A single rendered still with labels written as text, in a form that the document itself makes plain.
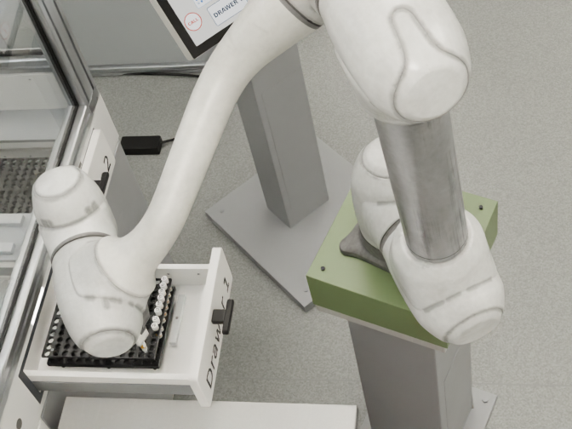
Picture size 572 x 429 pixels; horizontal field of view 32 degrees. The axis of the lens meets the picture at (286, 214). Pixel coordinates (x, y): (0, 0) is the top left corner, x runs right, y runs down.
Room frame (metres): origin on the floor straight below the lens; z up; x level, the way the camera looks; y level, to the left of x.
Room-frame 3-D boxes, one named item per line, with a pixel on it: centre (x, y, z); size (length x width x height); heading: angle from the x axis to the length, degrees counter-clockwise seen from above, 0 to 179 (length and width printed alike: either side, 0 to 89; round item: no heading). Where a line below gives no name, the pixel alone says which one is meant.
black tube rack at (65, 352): (1.09, 0.38, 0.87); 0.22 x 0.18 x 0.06; 72
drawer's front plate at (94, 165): (1.43, 0.39, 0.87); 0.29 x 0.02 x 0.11; 162
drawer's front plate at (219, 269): (1.03, 0.19, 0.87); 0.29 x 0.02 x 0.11; 162
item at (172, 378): (1.10, 0.39, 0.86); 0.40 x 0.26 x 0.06; 72
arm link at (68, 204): (0.97, 0.30, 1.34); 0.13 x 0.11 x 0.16; 7
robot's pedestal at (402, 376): (1.12, -0.21, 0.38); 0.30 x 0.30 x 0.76; 52
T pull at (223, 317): (1.02, 0.16, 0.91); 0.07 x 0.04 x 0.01; 162
